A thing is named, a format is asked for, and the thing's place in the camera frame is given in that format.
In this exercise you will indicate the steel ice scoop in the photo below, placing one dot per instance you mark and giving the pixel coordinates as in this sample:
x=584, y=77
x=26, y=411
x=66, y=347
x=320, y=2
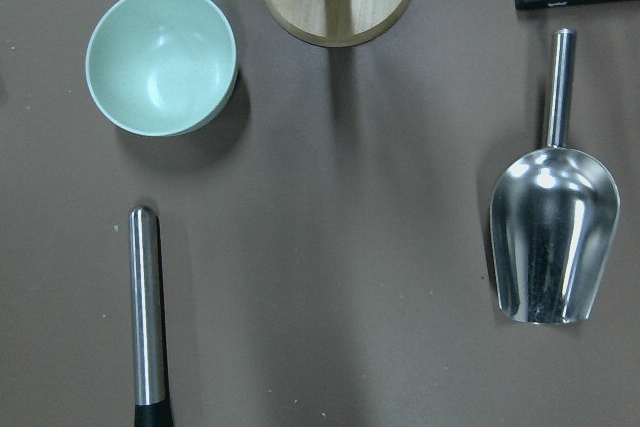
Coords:
x=553, y=215

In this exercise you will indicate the mint green bowl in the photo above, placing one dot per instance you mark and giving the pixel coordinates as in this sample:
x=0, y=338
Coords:
x=161, y=68

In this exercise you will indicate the steel muddler black tip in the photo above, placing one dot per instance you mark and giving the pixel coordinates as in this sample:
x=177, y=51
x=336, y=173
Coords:
x=152, y=404

